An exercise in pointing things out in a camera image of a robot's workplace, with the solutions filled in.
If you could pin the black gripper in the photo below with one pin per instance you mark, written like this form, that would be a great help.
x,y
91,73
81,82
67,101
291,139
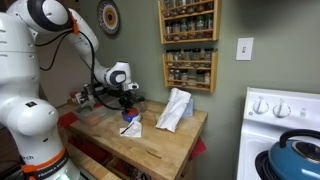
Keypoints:
x,y
126,97

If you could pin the orange plastic cup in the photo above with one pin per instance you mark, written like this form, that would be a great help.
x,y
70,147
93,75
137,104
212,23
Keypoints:
x,y
130,111

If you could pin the blue plastic cup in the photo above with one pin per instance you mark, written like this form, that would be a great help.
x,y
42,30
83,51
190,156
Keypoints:
x,y
130,116

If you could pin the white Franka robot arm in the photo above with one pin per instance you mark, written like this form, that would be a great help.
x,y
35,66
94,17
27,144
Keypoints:
x,y
26,100

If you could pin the clear plastic case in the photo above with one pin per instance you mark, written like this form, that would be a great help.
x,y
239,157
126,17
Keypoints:
x,y
95,113

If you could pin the glass jar with black lid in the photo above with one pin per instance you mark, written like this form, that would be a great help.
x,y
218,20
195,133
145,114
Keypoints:
x,y
143,106

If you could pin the white paper napkin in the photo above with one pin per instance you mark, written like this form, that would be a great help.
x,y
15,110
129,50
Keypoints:
x,y
133,129

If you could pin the red lidded container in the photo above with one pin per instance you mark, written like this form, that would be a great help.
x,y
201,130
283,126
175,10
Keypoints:
x,y
98,105

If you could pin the wooden butcher block cart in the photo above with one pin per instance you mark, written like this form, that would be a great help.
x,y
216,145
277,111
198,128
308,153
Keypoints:
x,y
146,146

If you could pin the teal round lid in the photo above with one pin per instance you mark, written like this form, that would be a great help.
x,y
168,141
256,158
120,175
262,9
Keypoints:
x,y
85,109

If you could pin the white cloth towel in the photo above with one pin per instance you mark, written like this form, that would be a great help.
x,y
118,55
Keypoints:
x,y
173,110

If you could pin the glass spice jar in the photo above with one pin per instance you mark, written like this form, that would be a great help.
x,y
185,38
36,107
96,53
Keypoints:
x,y
178,57
200,27
196,57
170,57
171,76
208,56
191,28
208,26
184,29
187,57
176,30
207,79
177,77
169,31
184,78

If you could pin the light blue box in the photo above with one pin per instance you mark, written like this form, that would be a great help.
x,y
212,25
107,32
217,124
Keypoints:
x,y
188,108

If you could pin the red mat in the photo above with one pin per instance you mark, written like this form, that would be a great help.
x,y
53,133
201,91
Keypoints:
x,y
67,119

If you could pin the wooden spice rack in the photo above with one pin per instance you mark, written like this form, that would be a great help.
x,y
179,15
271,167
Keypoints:
x,y
190,88
188,41

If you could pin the red cloth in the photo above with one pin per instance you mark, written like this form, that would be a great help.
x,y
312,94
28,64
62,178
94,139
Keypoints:
x,y
198,148

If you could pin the white stove knob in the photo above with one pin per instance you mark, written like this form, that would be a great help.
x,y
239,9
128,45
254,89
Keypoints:
x,y
260,106
281,109

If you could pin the white stove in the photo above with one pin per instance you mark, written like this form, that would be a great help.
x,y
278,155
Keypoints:
x,y
263,140

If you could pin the black stove burner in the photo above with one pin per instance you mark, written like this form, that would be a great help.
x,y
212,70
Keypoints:
x,y
261,165

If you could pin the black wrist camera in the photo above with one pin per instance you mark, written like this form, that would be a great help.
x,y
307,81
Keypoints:
x,y
140,99

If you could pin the decorative wall plate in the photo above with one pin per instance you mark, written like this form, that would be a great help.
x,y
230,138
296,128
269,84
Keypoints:
x,y
108,16

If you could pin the white light switch plate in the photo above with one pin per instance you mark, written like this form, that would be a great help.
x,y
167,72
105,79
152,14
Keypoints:
x,y
244,48

